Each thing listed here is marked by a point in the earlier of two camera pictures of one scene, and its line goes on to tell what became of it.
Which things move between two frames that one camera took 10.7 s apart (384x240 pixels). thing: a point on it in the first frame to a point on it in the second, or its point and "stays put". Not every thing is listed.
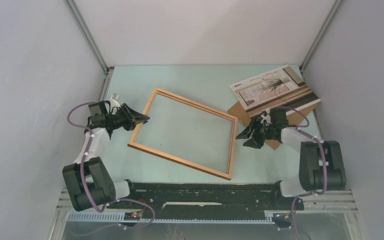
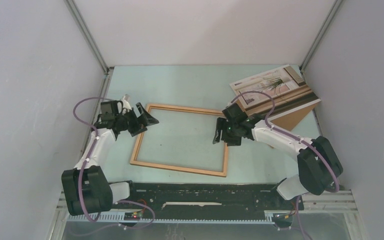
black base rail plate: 163,198 stays put
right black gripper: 255,141 to 236,141
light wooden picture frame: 214,111 to 134,154
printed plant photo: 281,88 stays put
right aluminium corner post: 332,13 stays put
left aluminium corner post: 76,15 stays put
